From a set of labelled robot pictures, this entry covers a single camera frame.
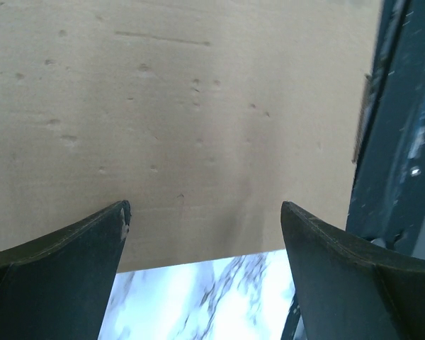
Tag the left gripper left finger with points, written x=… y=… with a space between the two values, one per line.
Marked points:
x=57 y=286

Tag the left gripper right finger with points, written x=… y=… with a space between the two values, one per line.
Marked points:
x=348 y=288

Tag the brown cardboard express box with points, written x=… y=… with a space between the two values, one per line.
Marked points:
x=204 y=115

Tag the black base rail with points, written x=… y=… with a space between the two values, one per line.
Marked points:
x=387 y=203

